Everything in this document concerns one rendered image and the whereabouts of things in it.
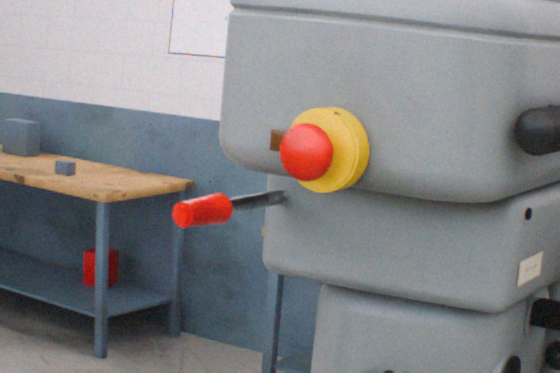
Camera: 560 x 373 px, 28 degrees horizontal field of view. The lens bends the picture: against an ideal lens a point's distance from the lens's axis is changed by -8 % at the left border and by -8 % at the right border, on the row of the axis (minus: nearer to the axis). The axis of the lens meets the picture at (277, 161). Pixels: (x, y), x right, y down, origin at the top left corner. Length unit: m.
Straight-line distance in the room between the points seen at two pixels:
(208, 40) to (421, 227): 5.42
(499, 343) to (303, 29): 0.33
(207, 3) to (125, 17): 0.58
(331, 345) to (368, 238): 0.13
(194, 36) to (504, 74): 5.58
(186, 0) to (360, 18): 5.58
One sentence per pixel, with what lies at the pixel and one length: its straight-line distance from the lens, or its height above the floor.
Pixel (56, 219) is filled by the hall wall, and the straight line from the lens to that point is 7.13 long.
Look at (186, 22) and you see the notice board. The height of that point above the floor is 1.71.
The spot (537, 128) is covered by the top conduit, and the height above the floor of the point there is 1.79.
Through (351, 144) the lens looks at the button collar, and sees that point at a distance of 0.85.
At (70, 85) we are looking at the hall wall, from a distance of 6.99.
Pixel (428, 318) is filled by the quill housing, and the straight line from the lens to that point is 1.01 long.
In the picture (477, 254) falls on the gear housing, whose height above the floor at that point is 1.68.
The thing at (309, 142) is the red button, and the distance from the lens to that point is 0.83.
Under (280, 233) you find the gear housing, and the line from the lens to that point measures 1.02.
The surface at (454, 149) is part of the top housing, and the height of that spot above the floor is 1.77.
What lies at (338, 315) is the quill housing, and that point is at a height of 1.60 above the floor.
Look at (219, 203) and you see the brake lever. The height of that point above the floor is 1.71.
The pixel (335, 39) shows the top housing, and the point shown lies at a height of 1.84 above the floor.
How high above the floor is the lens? 1.87
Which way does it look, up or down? 8 degrees down
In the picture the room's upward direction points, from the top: 4 degrees clockwise
